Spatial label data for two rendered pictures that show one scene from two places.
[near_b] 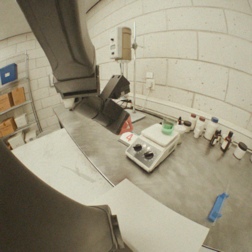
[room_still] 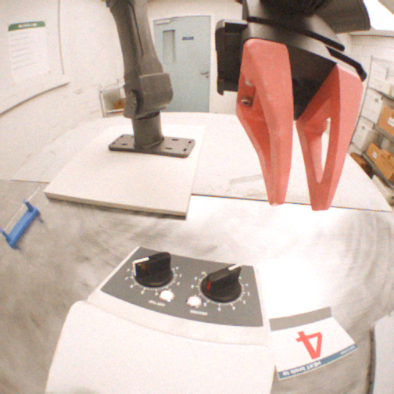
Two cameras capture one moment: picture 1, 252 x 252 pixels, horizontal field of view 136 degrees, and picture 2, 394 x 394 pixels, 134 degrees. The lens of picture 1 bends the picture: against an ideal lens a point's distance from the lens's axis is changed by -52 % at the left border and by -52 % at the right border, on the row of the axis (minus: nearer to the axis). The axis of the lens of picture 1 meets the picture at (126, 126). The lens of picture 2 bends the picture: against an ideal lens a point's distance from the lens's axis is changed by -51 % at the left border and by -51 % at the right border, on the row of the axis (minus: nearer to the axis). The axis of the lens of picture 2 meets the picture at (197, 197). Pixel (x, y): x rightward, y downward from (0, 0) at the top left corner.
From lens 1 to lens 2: 0.36 m
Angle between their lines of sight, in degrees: 100
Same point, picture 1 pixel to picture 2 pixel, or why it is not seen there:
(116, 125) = (231, 69)
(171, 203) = (85, 214)
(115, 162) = (246, 237)
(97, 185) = (218, 180)
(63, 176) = not seen: hidden behind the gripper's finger
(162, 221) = (97, 181)
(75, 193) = (227, 159)
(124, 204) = (154, 176)
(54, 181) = not seen: hidden behind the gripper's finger
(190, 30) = not seen: outside the picture
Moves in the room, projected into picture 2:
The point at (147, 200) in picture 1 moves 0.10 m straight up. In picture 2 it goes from (123, 195) to (104, 136)
